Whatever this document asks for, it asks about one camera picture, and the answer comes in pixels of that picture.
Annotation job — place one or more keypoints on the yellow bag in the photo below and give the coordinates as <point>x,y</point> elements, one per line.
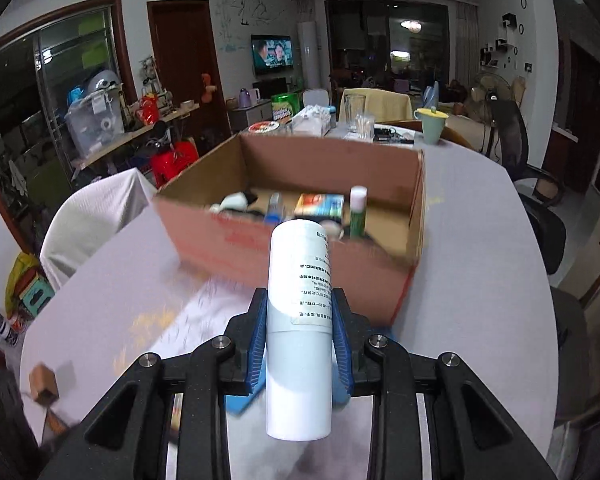
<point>22,275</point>

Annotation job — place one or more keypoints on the white tissue box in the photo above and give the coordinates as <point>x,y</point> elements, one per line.
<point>310,120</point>

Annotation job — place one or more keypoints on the white standing air conditioner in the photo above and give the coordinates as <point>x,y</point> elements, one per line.
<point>309,55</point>

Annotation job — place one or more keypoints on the red and blue colourful packet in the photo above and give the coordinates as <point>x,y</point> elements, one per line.
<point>320,205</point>

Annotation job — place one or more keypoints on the grey desktop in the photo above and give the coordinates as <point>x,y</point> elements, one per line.
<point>480,260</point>

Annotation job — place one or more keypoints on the mint green cup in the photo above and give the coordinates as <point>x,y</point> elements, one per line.
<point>431,125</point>

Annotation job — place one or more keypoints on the standing electric fan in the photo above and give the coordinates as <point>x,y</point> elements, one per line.
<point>487,95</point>

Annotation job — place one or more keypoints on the red plastic stool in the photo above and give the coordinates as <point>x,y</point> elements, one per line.
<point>172,162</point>

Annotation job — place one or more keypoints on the ceiling lamp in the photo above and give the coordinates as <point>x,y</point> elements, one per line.
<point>411,25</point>

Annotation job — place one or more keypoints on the clear bottle with blue cap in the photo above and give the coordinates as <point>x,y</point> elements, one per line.
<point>274,210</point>

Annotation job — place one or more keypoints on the white and green glue stick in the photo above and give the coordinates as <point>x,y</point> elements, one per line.
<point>358,215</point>

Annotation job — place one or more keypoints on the white and black item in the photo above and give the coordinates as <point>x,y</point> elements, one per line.
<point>232,202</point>

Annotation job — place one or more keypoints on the brown wooden door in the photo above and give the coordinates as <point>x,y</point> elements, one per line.
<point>180,60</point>

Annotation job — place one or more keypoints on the brown cardboard box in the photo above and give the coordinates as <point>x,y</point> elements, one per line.
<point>220,245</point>

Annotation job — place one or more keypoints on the black office chair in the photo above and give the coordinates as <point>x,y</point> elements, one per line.
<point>515,150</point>

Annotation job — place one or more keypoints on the green canister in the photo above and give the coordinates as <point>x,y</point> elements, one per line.
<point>286,106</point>

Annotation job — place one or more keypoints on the yellow covered chair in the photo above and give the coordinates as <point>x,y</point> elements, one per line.
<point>385,102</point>

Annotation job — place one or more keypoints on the white cylindrical bottle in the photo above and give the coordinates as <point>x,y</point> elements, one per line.
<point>300,370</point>

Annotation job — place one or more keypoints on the wall television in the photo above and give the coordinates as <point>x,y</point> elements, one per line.
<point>272,54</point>

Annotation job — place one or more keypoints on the black wall shelves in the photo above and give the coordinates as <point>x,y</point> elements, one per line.
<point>509,22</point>

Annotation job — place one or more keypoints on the red patterned plate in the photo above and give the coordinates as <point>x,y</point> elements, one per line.
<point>263,127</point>

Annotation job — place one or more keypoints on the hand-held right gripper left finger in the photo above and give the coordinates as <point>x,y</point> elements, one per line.
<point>256,340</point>

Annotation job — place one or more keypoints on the orange hanging toy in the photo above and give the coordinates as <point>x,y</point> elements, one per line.
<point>207,87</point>

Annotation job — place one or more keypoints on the clear storage bin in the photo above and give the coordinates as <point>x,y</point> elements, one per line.
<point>92,122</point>

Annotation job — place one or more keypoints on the white covered chair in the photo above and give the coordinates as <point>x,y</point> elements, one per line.
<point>95,220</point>

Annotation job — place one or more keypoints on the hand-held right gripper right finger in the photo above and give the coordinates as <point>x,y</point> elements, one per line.
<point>341,345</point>

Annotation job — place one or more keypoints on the clear drinking glass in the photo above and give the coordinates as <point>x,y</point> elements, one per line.
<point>354,112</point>

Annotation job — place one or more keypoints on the small brown block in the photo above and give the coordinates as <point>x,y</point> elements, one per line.
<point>42,382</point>

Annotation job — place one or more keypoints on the purple kettle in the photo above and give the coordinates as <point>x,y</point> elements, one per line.
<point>247,97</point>

